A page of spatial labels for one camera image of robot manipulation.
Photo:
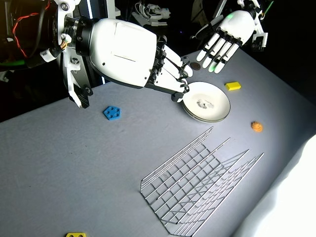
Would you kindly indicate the blue pentagon block with holes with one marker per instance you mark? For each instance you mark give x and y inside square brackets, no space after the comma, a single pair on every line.
[112,113]

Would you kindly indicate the yellow rectangular block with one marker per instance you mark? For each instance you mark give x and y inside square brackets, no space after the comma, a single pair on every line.
[233,86]

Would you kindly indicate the yellow block with holes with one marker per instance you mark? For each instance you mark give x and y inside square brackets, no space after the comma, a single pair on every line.
[75,235]

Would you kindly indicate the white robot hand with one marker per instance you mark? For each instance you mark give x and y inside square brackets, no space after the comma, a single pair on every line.
[240,24]
[118,49]

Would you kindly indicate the orange swirl cookie toy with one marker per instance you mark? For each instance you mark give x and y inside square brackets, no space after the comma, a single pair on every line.
[257,127]

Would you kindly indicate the grey table cloth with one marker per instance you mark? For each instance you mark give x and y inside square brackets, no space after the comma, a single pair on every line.
[74,160]

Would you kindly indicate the small brown round disc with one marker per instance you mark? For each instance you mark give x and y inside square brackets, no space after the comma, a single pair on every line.
[195,66]

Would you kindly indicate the white background device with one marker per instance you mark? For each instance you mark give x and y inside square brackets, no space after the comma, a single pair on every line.
[153,12]

